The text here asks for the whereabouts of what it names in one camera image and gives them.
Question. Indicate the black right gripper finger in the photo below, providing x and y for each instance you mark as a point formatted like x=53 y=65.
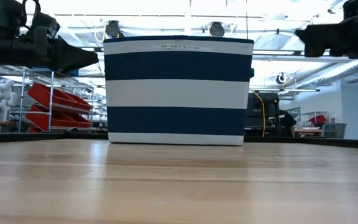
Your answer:
x=325 y=37

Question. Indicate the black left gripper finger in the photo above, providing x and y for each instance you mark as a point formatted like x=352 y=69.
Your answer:
x=73 y=59

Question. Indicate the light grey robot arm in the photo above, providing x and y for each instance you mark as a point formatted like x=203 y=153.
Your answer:
x=3 y=96

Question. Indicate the red storage bin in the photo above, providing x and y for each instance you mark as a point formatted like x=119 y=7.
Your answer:
x=36 y=118
x=79 y=102
x=48 y=95
x=82 y=121

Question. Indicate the round dark ceiling fixture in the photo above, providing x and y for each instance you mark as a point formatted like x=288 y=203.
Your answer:
x=217 y=29
x=113 y=29

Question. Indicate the black hanging hook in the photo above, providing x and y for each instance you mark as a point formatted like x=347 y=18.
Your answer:
x=281 y=77

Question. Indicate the small red bin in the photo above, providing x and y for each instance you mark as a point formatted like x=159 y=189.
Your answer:
x=318 y=119

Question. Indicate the person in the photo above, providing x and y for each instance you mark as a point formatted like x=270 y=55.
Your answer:
x=287 y=121

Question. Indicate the grey plastic bin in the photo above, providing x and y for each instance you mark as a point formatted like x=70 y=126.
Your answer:
x=334 y=130

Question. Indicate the light wooden desk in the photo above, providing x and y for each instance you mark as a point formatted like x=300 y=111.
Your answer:
x=308 y=131

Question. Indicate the black equipment cabinet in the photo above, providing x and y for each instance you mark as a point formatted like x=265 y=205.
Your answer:
x=255 y=109

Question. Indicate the navy white striped basket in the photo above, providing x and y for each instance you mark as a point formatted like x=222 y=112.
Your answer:
x=179 y=121

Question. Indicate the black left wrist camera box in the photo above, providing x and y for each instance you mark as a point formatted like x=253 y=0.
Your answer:
x=47 y=23

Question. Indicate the black table frame rail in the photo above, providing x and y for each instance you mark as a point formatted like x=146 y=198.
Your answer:
x=11 y=137

